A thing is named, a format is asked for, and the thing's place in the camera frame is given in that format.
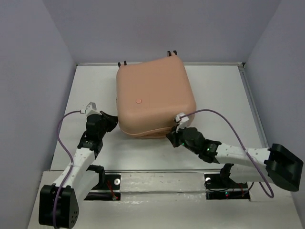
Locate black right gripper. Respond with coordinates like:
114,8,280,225
165,124,200,155

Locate pink hard-shell suitcase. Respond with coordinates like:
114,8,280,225
116,51,196,139

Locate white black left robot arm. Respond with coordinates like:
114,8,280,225
38,111,118,229

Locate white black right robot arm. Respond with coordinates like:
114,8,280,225
166,127,304,192

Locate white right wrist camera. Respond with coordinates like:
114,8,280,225
174,113,190,133

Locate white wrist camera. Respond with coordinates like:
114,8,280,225
81,102,100,116
174,113,190,133

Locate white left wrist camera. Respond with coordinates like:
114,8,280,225
81,102,100,116

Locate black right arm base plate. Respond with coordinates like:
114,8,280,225
204,174,251,200

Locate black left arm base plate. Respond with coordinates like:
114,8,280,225
84,174,121,201

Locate aluminium table edge rail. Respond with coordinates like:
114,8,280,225
238,62,269,147

